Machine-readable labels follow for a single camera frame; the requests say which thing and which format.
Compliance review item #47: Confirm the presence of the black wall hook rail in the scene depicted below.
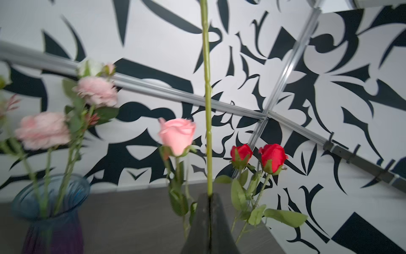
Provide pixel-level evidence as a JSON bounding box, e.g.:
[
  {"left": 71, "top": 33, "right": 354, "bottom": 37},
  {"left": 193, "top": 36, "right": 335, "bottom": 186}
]
[{"left": 323, "top": 132, "right": 406, "bottom": 193}]

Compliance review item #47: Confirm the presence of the white rose stem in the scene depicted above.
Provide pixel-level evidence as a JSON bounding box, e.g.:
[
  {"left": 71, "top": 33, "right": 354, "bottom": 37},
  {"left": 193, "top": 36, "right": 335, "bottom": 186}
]
[{"left": 76, "top": 58, "right": 104, "bottom": 78}]

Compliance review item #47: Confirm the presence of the red rose stem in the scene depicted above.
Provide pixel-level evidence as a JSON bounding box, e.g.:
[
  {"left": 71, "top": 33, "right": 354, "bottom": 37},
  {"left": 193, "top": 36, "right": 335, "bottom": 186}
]
[{"left": 215, "top": 144, "right": 308, "bottom": 243}]

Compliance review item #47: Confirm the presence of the purple blue glass vase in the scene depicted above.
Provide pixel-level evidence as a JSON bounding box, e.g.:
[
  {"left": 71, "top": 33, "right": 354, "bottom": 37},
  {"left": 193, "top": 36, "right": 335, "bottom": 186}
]
[{"left": 12, "top": 174, "right": 90, "bottom": 254}]

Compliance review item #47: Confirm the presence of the blue rose stem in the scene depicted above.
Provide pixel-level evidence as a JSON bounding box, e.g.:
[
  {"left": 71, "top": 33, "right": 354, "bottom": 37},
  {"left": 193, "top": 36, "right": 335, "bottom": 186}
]
[{"left": 200, "top": 0, "right": 213, "bottom": 197}]

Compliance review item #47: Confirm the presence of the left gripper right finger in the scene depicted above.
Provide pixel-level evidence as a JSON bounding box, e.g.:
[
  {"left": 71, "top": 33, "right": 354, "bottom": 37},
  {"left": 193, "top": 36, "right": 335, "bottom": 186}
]
[{"left": 209, "top": 193, "right": 240, "bottom": 254}]

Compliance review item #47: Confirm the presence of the twin pink peony stem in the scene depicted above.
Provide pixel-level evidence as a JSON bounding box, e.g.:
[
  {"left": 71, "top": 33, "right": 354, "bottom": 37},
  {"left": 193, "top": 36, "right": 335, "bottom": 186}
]
[{"left": 1, "top": 95, "right": 70, "bottom": 218}]

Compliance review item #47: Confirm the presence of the pink rose stem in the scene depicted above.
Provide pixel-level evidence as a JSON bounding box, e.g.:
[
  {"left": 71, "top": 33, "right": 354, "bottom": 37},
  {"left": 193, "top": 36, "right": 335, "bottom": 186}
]
[{"left": 159, "top": 117, "right": 197, "bottom": 238}]

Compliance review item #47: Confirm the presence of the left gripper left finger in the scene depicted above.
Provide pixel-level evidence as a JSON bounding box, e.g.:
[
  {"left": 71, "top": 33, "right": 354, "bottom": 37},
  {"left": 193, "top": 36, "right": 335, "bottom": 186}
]
[{"left": 181, "top": 193, "right": 210, "bottom": 254}]

